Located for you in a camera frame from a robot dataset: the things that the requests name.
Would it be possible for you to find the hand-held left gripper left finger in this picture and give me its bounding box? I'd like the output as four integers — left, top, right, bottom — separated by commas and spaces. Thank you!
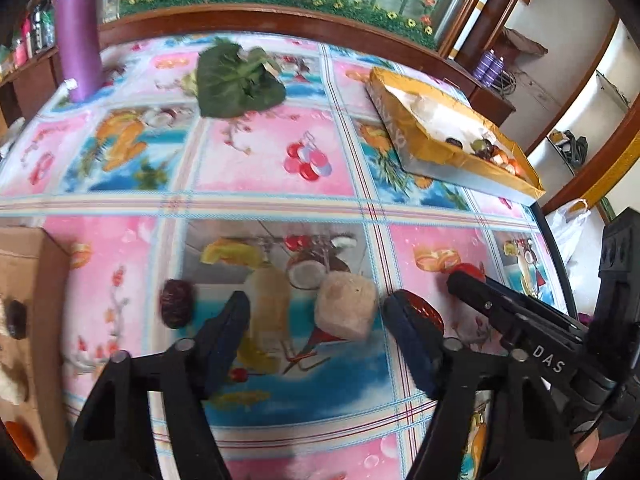
57, 290, 251, 480

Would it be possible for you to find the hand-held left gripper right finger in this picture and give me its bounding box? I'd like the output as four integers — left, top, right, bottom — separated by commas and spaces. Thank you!
382, 290, 583, 480

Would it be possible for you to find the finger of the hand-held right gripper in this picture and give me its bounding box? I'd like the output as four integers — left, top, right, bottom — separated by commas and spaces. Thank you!
446, 270, 588, 347

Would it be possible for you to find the small red fruit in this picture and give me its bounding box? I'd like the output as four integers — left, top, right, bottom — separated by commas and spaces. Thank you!
452, 262, 487, 283

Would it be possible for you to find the brown cardboard box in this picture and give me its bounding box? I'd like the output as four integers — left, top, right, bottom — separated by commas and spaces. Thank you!
0, 227, 71, 480

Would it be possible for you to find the red tomato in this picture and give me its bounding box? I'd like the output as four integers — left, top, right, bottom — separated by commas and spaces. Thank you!
400, 289, 445, 335

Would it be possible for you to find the white plastic bag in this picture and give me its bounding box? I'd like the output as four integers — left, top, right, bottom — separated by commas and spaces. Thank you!
547, 199, 593, 261

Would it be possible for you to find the orange tangerine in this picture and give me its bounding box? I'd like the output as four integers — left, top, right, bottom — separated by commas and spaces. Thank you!
5, 420, 38, 462
492, 152, 526, 176

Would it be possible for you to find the black bag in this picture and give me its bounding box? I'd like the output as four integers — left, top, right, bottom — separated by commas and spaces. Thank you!
560, 130, 590, 163

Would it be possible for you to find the gold cardboard box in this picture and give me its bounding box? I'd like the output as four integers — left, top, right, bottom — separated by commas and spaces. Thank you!
365, 66, 546, 206

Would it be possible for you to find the fruit print tablecloth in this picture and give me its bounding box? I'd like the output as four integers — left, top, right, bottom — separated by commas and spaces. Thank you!
0, 32, 566, 480

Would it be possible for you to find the white shelf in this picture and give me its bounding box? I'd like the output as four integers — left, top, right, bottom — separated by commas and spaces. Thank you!
520, 20, 640, 211

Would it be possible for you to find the dark purple passion fruit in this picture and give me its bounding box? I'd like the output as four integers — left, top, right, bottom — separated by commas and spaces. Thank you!
5, 300, 28, 338

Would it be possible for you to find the green leafy vegetable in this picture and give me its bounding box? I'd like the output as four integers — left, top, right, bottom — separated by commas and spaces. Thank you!
196, 40, 287, 118

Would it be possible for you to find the wooden cabinet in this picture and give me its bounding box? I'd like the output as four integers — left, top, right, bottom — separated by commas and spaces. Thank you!
0, 45, 63, 128

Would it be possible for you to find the tall purple bottle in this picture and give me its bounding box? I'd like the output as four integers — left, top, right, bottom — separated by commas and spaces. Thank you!
52, 0, 106, 103

